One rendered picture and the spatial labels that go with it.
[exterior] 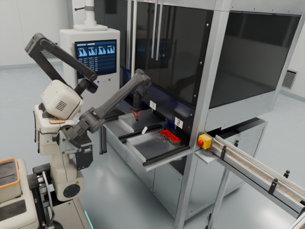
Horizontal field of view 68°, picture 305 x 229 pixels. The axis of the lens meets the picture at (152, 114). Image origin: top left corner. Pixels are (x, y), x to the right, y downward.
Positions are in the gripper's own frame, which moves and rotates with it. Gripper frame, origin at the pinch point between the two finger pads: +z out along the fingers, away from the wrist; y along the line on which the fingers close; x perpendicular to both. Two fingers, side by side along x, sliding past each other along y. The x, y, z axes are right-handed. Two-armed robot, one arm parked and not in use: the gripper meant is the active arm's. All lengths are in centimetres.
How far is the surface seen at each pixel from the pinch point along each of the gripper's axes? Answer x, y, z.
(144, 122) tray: 0.8, 10.5, 9.7
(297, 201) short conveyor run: -117, 1, 5
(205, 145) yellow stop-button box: -60, 3, -2
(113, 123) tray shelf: 17.1, -9.9, 9.5
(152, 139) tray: -20.5, -4.2, 9.4
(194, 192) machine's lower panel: -54, 14, 56
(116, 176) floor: 39, 12, 98
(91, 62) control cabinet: 54, 0, -32
